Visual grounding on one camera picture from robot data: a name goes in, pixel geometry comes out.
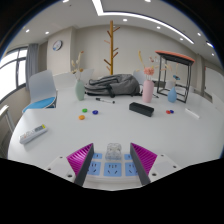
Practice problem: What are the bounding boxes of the pink vase with flowers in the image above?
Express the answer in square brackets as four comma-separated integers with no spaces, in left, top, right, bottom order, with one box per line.
[137,50,161,104]

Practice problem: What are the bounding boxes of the wooden coat rack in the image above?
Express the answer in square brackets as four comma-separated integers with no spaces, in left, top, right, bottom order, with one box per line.
[103,19,122,76]

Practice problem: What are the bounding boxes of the black white marker pen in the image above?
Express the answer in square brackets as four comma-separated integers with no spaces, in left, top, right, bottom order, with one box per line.
[95,97,116,104]

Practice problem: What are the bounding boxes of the green vase with dried flowers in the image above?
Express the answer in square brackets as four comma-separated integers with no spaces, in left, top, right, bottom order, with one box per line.
[70,50,86,102]

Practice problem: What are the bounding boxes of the round wall clock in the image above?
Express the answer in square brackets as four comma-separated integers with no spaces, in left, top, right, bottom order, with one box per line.
[52,39,64,52]

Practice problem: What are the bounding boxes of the blue vase with dried flowers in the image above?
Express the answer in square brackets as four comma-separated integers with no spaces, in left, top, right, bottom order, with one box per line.
[165,63,181,103]

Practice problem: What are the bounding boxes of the black frame stand orange top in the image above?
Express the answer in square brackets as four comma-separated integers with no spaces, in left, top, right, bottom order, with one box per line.
[154,50,196,104]

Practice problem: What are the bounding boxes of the white chair blue seat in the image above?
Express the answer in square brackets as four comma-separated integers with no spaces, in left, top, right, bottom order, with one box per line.
[21,69,58,115]

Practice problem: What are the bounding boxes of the grey curtain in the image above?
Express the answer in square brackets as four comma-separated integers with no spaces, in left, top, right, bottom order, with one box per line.
[25,43,39,89]

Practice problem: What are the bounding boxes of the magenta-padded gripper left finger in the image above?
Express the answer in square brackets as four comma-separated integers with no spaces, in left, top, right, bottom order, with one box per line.
[44,142,95,187]

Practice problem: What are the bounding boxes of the white whiteboard eraser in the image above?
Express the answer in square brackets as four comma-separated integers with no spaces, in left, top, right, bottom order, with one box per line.
[184,107,201,120]

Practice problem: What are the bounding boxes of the long ceiling light strip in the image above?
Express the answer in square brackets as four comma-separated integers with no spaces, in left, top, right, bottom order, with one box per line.
[91,0,195,45]

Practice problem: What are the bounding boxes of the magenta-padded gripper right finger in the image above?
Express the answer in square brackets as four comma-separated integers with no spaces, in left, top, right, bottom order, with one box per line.
[129,142,183,186]

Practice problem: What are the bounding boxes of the round ceiling spotlights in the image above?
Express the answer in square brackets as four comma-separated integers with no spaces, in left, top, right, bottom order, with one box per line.
[25,0,217,57]

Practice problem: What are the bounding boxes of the black rectangular case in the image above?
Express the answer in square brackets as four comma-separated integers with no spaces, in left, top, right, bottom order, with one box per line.
[128,101,155,118]

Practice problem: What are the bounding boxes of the small clear white charger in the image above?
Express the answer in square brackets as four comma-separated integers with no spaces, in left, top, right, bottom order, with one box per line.
[105,142,122,161]

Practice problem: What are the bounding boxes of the grey backpack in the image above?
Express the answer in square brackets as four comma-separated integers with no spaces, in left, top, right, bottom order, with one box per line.
[84,73,143,99]

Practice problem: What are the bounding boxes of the window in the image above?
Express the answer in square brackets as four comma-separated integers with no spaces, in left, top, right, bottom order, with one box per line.
[0,47,29,101]

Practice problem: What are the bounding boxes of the white remote control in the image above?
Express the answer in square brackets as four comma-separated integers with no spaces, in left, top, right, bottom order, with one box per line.
[18,123,48,145]

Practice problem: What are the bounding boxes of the white wall board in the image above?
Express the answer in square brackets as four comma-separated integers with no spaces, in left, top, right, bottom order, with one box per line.
[203,66,224,101]

